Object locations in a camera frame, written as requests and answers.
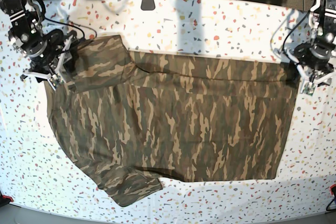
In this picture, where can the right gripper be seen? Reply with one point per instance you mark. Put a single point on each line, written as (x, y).
(55, 53)

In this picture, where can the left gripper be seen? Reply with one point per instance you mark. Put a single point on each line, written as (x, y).
(312, 66)

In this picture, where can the camouflage T-shirt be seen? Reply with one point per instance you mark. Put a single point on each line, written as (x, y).
(127, 119)

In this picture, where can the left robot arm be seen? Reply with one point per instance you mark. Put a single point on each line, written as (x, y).
(321, 20)

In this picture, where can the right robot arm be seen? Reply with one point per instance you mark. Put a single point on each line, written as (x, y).
(26, 17)

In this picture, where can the terrazzo pattern tablecloth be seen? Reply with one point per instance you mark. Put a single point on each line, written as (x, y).
(37, 174)

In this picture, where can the red clamp right corner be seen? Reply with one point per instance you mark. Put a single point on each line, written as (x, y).
(333, 190)

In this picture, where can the red clamp corner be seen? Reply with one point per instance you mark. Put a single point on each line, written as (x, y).
(4, 200)
(333, 190)

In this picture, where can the red clamp left corner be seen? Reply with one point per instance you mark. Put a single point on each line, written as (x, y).
(4, 200)

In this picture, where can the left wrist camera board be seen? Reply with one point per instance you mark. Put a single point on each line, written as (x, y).
(309, 88)

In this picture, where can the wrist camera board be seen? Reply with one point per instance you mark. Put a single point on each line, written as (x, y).
(309, 88)
(56, 80)

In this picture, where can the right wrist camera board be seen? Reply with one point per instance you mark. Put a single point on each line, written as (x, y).
(56, 80)

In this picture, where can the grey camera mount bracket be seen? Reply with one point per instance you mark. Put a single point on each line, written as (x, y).
(147, 5)

